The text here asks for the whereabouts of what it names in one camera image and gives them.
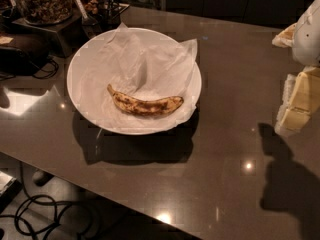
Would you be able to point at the black wire holder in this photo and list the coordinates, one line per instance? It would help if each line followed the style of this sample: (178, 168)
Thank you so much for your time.
(110, 14)

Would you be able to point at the white bowl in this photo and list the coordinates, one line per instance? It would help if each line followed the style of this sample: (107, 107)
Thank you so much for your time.
(77, 84)

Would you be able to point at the grey box on floor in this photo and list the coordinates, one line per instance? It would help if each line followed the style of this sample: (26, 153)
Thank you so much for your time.
(9, 188)

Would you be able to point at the black device on left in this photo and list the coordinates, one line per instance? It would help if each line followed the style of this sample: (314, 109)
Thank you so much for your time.
(22, 54)

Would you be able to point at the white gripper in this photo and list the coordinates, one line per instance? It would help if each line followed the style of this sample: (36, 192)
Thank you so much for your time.
(308, 37)

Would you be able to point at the black stand under jars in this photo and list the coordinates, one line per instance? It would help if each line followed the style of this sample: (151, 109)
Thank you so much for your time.
(63, 38)

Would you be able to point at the white paper liner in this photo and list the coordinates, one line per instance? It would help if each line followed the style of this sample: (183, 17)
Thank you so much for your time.
(140, 64)

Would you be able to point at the glass jar of nuts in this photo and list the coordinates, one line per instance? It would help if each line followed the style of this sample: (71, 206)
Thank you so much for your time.
(45, 12)

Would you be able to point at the spotted ripe banana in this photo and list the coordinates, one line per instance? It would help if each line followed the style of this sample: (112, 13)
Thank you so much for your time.
(134, 106)

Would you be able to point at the scoop with white handle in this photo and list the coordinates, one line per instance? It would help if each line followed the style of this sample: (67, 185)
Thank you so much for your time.
(90, 25)

